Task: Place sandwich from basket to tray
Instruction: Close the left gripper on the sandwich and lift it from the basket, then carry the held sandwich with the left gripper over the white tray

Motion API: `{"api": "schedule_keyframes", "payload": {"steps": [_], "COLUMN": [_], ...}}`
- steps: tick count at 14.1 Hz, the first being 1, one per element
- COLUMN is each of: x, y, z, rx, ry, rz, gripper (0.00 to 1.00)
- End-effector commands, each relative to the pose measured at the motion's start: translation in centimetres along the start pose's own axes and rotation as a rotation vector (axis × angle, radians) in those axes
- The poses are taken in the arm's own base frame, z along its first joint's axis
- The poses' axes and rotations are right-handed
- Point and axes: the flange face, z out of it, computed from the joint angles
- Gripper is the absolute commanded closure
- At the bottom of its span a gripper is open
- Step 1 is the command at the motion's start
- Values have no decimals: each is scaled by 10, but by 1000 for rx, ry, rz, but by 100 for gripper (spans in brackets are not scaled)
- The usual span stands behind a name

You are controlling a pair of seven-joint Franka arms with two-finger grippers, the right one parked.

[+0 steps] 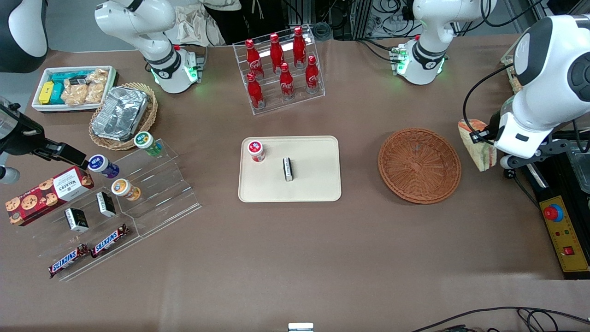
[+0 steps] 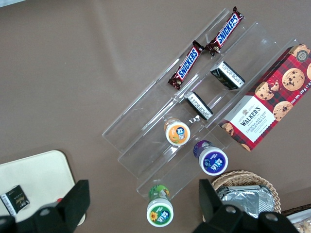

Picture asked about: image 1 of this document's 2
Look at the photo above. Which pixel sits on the green lid jar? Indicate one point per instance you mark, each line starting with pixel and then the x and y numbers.
pixel 145 140

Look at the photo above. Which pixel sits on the red cola bottle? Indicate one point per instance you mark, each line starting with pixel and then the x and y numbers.
pixel 299 45
pixel 276 51
pixel 312 74
pixel 286 82
pixel 254 57
pixel 255 91

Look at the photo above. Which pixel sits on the triangle sandwich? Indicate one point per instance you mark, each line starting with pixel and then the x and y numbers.
pixel 481 157

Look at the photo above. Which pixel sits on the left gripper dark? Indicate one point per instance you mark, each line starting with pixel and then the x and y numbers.
pixel 493 124

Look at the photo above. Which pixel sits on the person in dark trousers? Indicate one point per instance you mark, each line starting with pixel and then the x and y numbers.
pixel 239 23

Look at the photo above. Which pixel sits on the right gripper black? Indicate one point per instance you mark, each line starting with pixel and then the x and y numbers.
pixel 22 138

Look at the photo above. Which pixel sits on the clear cracker bag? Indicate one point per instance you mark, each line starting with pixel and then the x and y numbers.
pixel 74 94
pixel 97 87

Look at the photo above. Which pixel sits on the wrapped cracker snack pack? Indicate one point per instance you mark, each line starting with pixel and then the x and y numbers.
pixel 517 84

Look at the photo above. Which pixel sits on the white grey device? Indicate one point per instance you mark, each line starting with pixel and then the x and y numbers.
pixel 300 328

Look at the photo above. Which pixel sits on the round brown wicker basket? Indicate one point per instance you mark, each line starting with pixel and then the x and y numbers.
pixel 419 184

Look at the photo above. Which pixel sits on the red Walkers cookie box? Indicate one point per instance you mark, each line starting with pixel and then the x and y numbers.
pixel 46 196

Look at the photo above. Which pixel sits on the teal small box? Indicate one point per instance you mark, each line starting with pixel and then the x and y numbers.
pixel 57 94

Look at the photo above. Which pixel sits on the tan wicker basket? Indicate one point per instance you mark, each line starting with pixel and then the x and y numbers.
pixel 150 115

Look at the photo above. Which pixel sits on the foil container in machine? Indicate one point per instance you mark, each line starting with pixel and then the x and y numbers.
pixel 581 173

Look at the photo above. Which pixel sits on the teal long box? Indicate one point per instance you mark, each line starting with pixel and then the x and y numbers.
pixel 62 76

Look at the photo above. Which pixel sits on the clear acrylic stepped display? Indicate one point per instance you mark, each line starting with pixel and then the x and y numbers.
pixel 161 203

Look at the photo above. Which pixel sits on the large foil container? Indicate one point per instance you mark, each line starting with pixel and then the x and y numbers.
pixel 120 113

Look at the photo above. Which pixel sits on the white crumpled cloth bag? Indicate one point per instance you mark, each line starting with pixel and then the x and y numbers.
pixel 191 25

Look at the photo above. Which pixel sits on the blue lid purple jar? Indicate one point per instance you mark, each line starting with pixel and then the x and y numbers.
pixel 102 165

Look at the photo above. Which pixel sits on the white plastic snack bin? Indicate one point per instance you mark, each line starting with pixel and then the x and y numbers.
pixel 41 107

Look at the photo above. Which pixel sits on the cream plastic tray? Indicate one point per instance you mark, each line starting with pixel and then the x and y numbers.
pixel 313 184

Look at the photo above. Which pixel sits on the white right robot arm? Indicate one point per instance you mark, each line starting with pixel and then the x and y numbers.
pixel 138 18

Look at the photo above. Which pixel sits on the yellow small box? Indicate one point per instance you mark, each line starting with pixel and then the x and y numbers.
pixel 46 93

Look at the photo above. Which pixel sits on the red lid white jar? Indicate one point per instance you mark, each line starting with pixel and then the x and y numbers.
pixel 256 151

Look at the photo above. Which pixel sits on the clear acrylic bottle rack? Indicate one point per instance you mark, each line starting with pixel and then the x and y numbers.
pixel 295 103

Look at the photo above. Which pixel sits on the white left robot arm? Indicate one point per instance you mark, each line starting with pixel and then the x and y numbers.
pixel 544 69

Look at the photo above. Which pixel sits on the small black box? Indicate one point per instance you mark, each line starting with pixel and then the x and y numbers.
pixel 76 220
pixel 106 204
pixel 288 169

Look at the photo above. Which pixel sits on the Snickers chocolate bar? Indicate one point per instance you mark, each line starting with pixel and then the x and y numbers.
pixel 109 240
pixel 68 261

